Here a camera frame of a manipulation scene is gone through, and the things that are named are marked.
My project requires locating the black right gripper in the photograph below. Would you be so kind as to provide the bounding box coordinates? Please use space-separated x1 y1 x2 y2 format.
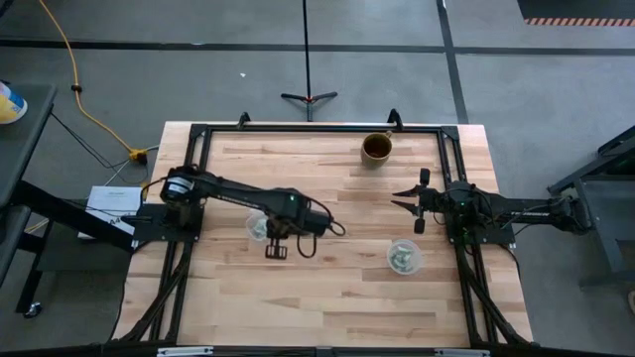
391 168 447 235

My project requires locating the clear plastic bin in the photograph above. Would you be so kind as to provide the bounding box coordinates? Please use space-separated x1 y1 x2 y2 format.
245 210 273 244
386 238 425 277

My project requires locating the olive brown ceramic mug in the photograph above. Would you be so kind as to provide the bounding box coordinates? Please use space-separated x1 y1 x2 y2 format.
360 130 394 169

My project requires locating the black tripod stand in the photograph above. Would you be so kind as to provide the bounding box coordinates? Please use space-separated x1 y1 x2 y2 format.
280 0 339 123

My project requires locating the dark metal table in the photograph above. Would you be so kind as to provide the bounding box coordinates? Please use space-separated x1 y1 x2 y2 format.
547 126 635 289

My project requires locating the black diagonal support beam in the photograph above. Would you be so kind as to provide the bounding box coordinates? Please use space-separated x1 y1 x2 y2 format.
9 180 138 252

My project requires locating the black mat with hazard stripes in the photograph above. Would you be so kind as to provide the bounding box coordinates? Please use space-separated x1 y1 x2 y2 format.
516 0 635 27

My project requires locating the black side table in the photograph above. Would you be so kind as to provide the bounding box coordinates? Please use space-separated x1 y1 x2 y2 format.
0 82 59 209

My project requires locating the yellow blue container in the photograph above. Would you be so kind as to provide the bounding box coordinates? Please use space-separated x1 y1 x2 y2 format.
0 81 29 125

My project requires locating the black aluminium table frame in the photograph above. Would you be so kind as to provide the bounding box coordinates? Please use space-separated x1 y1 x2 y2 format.
116 122 535 348

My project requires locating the silver metal bracket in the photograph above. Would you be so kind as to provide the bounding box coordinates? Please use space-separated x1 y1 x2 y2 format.
157 346 214 357
435 348 491 357

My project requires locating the thin black floor cable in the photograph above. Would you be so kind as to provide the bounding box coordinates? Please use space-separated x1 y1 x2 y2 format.
50 112 150 185

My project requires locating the yellow extension cable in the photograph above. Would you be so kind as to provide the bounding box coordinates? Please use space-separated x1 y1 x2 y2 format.
38 0 150 165

